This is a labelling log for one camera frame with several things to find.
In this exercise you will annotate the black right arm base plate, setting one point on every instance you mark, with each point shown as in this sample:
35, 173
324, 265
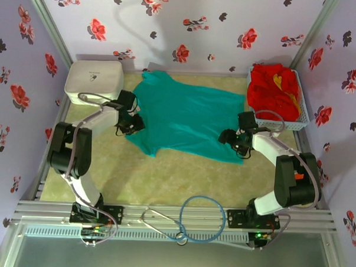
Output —
236, 219

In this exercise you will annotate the pale blue perforated basket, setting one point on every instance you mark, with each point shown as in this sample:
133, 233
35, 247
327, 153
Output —
299, 124

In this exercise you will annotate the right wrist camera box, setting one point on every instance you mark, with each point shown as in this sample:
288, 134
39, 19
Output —
246, 118

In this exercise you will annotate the aluminium corner post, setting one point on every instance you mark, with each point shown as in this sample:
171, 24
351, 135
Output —
47, 21
315, 30

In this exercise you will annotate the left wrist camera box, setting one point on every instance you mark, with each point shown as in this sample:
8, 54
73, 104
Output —
127, 99

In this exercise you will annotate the aluminium back rail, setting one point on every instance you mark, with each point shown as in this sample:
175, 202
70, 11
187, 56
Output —
198, 74

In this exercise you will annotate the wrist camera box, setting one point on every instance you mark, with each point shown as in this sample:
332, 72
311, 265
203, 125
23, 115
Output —
127, 99
246, 118

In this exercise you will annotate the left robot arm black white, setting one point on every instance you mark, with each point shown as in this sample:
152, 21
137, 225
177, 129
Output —
85, 147

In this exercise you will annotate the teal t-shirt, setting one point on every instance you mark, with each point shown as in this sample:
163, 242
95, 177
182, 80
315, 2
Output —
184, 116

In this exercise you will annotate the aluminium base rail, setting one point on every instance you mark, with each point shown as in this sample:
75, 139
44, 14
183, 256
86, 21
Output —
44, 210

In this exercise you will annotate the small circuit board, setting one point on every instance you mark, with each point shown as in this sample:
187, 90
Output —
94, 231
260, 236

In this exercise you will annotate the grey metal panel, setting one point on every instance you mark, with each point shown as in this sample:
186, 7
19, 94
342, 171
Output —
172, 260

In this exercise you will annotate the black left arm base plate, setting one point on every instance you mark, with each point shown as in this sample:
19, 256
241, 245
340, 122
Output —
115, 215

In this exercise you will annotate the white lidded storage case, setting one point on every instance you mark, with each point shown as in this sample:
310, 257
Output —
93, 76

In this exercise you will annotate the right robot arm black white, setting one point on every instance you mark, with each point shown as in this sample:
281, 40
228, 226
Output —
299, 189

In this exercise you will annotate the red t-shirt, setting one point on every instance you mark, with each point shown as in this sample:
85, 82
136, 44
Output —
265, 93

